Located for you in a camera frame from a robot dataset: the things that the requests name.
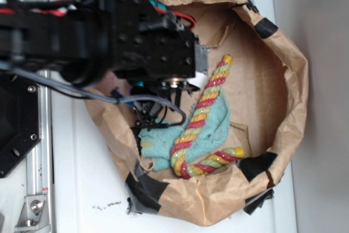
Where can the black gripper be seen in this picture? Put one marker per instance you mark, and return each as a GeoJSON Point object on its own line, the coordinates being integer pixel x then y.
{"type": "Point", "coordinates": [152, 50]}

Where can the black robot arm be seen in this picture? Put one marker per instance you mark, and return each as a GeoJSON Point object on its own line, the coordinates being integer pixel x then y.
{"type": "Point", "coordinates": [67, 36]}

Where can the teal terry cloth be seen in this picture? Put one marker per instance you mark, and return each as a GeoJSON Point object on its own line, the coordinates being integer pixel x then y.
{"type": "Point", "coordinates": [157, 143]}

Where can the brown paper bag basket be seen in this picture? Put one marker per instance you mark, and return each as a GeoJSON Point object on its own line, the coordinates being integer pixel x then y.
{"type": "Point", "coordinates": [267, 94]}

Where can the white plastic cooler lid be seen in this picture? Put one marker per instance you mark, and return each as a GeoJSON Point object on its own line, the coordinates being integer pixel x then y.
{"type": "Point", "coordinates": [90, 195]}

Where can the multicolour twisted rope toy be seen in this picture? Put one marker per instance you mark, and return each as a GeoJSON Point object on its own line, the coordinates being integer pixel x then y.
{"type": "Point", "coordinates": [194, 127]}

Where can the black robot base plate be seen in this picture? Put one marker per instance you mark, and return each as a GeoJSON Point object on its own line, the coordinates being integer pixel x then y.
{"type": "Point", "coordinates": [20, 125]}

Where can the aluminium extrusion rail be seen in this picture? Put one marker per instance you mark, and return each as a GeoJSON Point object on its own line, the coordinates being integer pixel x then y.
{"type": "Point", "coordinates": [39, 167]}

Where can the silver corner bracket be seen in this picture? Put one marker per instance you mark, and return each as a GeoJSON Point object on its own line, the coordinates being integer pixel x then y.
{"type": "Point", "coordinates": [34, 215]}

